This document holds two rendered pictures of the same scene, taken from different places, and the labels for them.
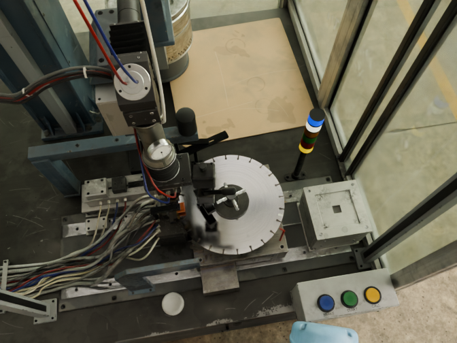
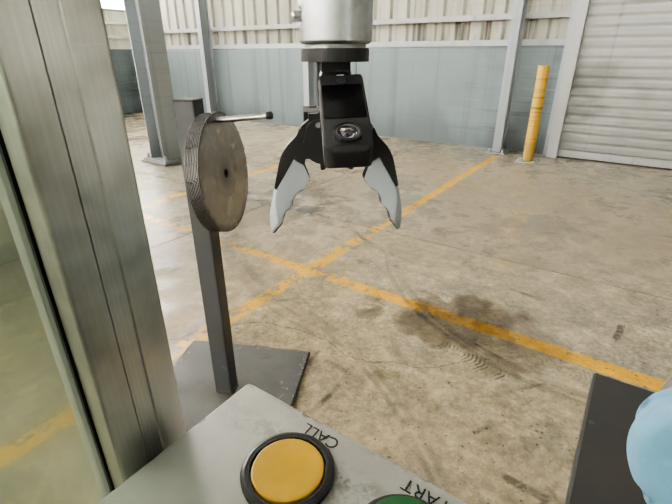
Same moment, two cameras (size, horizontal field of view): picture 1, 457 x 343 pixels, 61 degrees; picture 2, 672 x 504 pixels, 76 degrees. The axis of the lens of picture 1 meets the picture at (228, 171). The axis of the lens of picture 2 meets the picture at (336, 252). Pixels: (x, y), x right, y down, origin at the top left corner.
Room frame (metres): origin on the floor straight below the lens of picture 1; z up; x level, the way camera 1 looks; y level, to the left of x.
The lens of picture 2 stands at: (0.27, -0.29, 1.10)
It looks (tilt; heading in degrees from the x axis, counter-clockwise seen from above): 25 degrees down; 223
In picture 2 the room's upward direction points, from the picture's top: straight up
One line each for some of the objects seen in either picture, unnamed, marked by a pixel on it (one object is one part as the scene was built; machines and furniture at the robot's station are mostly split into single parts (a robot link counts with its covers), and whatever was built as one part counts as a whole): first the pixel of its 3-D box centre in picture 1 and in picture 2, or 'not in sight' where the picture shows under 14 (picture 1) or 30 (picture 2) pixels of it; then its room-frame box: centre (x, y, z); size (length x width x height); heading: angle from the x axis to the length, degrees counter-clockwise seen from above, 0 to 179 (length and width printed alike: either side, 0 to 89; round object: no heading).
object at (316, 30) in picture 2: not in sight; (332, 26); (-0.09, -0.63, 1.13); 0.08 x 0.08 x 0.05
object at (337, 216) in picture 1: (331, 216); not in sight; (0.43, -0.35, 0.82); 0.18 x 0.18 x 0.15; 9
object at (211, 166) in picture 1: (205, 183); not in sight; (0.40, 0.06, 1.17); 0.06 x 0.05 x 0.20; 90
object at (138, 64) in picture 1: (141, 62); not in sight; (0.56, 0.18, 1.45); 0.35 x 0.07 x 0.28; 9
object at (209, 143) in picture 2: not in sight; (210, 267); (-0.34, -1.39, 0.50); 0.50 x 0.50 x 1.00; 34
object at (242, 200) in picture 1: (231, 200); not in sight; (0.44, -0.01, 0.96); 0.11 x 0.11 x 0.03
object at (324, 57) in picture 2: not in sight; (334, 108); (-0.10, -0.63, 1.05); 0.09 x 0.08 x 0.12; 48
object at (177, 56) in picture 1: (155, 32); not in sight; (1.18, 0.29, 0.93); 0.31 x 0.31 x 0.36
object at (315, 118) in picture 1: (316, 117); not in sight; (0.62, -0.25, 1.14); 0.05 x 0.04 x 0.03; 9
